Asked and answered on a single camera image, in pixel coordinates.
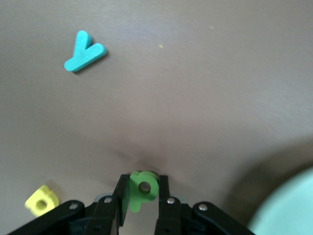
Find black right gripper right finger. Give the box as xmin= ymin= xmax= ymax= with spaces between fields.
xmin=154 ymin=175 xmax=257 ymax=235

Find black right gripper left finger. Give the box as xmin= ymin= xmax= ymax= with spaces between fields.
xmin=7 ymin=173 xmax=131 ymax=235

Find green foam letter p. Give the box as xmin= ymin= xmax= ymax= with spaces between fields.
xmin=129 ymin=170 xmax=159 ymax=213

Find yellow foam letter d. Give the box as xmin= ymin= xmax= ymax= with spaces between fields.
xmin=24 ymin=185 xmax=60 ymax=217

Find teal foam letter y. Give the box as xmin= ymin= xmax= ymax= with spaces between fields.
xmin=64 ymin=30 xmax=108 ymax=73

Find mint green plate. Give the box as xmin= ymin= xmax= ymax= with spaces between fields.
xmin=246 ymin=166 xmax=313 ymax=235

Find brown table cover sheet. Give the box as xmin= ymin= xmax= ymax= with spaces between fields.
xmin=0 ymin=0 xmax=313 ymax=235

